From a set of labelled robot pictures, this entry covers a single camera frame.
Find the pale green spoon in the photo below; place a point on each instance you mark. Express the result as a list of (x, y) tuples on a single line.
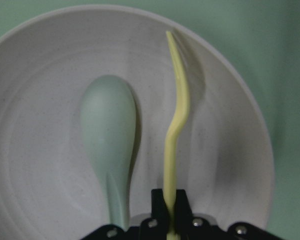
[(108, 124)]

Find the yellow plastic fork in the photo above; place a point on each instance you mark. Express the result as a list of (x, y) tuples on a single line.
[(179, 119)]

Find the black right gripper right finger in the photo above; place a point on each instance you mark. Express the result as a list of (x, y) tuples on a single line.
[(187, 225)]

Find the mint green tray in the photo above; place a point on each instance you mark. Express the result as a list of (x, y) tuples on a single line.
[(261, 40)]

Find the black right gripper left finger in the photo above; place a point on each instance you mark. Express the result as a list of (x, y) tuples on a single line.
[(156, 226)]

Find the white round plate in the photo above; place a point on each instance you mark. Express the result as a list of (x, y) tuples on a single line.
[(48, 190)]

